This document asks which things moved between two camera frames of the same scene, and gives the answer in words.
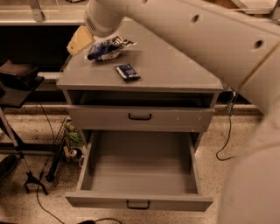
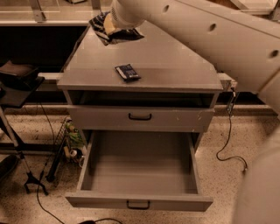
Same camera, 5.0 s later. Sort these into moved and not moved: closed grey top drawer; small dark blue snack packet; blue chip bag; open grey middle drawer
Moved: blue chip bag
Not moved: closed grey top drawer; small dark blue snack packet; open grey middle drawer
